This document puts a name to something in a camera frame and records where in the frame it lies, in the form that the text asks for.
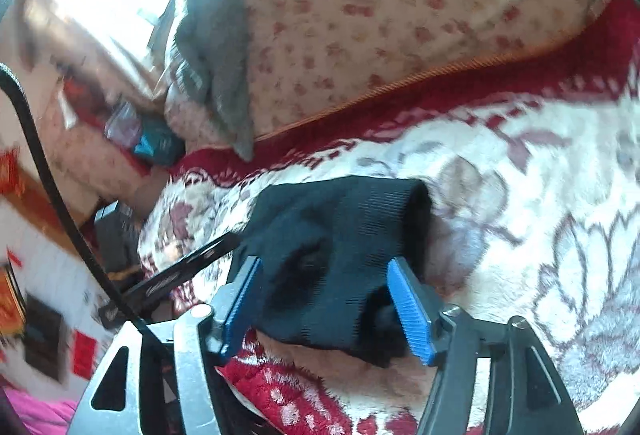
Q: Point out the black pants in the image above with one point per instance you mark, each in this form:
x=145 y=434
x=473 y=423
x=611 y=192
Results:
x=325 y=240

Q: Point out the person's pink clothing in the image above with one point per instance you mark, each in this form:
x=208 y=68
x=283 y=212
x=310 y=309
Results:
x=35 y=415

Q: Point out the dark framed picture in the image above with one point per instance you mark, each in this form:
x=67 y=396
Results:
x=44 y=340

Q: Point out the blue packet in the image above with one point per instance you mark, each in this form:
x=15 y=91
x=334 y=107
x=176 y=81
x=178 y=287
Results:
x=157 y=142

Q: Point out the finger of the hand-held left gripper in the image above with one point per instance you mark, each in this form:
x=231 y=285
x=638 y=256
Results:
x=190 y=262

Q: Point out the grey-green towel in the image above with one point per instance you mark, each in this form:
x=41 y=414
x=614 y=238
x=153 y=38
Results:
x=225 y=65

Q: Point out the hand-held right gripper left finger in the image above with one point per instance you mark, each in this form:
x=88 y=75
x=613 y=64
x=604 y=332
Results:
x=241 y=310

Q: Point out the red and white floral blanket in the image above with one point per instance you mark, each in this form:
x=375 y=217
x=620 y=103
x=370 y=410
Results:
x=500 y=215

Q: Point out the clear plastic bag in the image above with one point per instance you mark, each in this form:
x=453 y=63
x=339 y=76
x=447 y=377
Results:
x=122 y=125

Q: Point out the red wall decoration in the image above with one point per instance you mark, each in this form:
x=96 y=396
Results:
x=10 y=300

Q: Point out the floral print quilt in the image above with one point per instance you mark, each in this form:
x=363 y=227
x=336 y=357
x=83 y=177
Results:
x=375 y=15

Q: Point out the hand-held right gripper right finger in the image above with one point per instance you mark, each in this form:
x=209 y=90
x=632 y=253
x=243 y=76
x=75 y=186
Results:
x=410 y=310

